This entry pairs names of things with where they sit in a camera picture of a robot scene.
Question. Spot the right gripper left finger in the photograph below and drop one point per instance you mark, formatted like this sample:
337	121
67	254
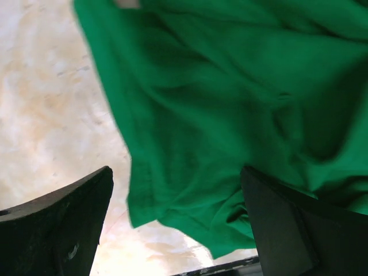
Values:
57	233

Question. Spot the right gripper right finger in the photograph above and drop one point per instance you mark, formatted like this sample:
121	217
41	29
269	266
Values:
296	234

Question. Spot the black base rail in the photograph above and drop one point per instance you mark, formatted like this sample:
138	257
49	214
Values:
248	267

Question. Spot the green cloth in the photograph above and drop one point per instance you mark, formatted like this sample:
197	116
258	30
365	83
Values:
199	89

